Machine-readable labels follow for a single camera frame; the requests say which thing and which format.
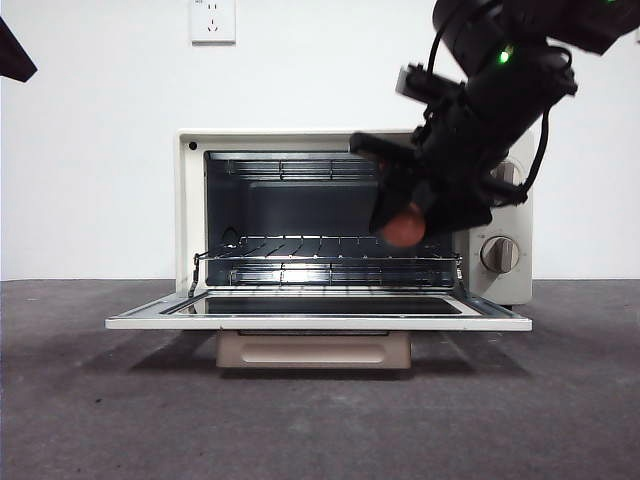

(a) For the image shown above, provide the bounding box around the brown egg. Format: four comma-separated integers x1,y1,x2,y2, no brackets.
382,201,427,247

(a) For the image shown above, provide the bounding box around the glass oven door with handle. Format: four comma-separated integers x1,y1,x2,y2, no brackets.
104,291,533,370

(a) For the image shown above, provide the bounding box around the beige oven control knob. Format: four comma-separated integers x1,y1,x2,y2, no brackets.
492,158,522,185
478,235,520,275

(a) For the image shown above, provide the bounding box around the cream Toshiba toaster oven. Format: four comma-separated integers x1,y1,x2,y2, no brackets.
174,128,534,306

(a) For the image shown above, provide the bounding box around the metal wire oven rack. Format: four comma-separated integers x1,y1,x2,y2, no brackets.
192,233,464,292

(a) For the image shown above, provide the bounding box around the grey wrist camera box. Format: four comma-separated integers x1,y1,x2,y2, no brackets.
394,62,467,104

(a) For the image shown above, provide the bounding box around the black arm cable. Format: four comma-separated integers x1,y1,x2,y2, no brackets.
425,7,459,76
517,42,580,204

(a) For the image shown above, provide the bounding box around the white wall power socket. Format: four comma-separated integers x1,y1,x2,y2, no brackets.
190,0,236,47

